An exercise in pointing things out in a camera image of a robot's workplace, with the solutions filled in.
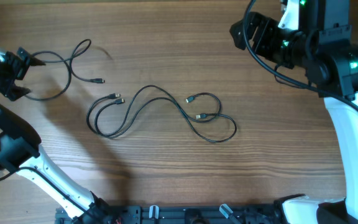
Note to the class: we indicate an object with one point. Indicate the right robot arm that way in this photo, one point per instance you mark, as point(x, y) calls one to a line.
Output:
point(310, 48)

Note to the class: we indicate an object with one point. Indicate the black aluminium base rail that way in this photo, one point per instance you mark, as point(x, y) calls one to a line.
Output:
point(247, 214)

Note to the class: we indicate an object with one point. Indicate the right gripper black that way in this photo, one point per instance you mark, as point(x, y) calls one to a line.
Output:
point(268, 29)

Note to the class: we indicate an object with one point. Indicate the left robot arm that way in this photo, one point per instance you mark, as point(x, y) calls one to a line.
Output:
point(21, 151)

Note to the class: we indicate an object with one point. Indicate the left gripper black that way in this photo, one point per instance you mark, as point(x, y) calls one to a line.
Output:
point(5, 89)

